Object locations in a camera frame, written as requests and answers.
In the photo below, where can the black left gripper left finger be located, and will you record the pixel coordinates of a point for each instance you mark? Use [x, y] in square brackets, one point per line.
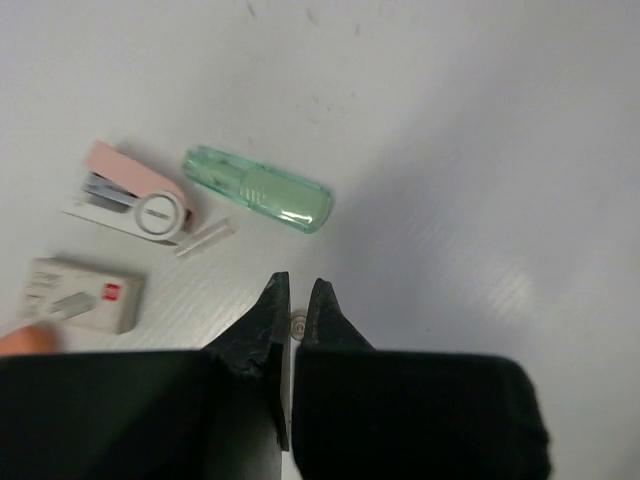
[218, 412]

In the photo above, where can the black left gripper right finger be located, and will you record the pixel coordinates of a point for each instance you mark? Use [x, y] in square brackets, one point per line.
[363, 413]

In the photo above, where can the small clear cap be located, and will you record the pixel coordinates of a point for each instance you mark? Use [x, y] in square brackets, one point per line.
[298, 320]

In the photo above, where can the strip of staples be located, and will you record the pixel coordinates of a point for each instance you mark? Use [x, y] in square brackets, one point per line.
[206, 237]

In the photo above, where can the orange capped marker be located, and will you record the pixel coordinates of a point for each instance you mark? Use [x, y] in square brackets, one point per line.
[30, 340]

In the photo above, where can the staples box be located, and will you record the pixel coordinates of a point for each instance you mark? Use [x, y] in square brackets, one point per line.
[81, 296]

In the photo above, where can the green transparent case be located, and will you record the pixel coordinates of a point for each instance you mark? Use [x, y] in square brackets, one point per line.
[284, 197]

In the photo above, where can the pink mini stapler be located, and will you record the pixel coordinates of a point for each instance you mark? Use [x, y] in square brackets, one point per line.
[125, 195]

